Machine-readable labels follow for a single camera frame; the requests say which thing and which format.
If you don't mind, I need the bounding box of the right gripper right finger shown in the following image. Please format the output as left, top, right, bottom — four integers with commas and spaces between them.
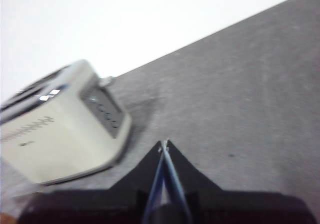
163, 139, 224, 223

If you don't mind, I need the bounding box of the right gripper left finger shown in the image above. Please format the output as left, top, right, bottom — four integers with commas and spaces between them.
107, 140, 166, 223

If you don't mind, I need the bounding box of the cream two-slot toaster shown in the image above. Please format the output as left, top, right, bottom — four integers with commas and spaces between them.
0, 59, 133, 186

